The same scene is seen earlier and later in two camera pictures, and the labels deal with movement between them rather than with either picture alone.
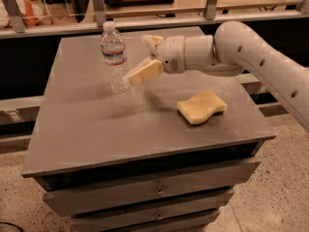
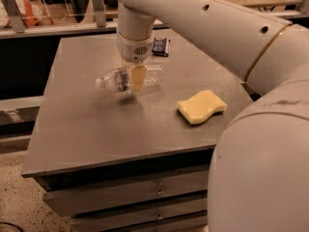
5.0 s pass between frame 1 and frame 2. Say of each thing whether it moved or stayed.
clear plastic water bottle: moved
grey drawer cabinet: stayed
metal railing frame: stayed
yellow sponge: stayed
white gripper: moved
